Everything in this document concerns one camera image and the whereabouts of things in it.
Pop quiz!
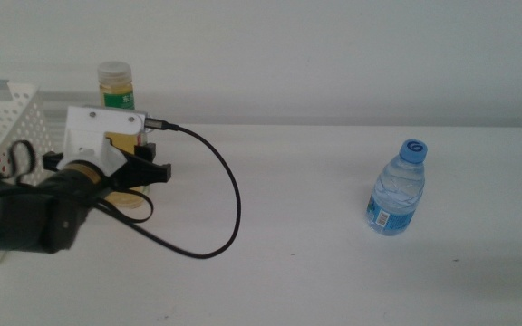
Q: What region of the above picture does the yellow drink bottle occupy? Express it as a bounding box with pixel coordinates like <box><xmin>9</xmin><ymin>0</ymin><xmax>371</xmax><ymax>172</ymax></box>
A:
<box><xmin>96</xmin><ymin>61</ymin><xmax>150</xmax><ymax>209</ymax></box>

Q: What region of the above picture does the small clear water bottle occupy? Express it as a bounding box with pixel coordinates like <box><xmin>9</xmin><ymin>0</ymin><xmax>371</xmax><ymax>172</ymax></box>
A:
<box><xmin>364</xmin><ymin>139</ymin><xmax>429</xmax><ymax>237</ymax></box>

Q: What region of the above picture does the white perforated plastic basket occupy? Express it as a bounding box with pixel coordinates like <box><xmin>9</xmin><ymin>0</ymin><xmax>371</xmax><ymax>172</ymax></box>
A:
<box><xmin>0</xmin><ymin>81</ymin><xmax>57</xmax><ymax>266</ymax></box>

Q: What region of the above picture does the black braided left camera cable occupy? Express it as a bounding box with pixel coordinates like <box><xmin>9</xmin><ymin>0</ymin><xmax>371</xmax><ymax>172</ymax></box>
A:
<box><xmin>0</xmin><ymin>116</ymin><xmax>243</xmax><ymax>260</ymax></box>

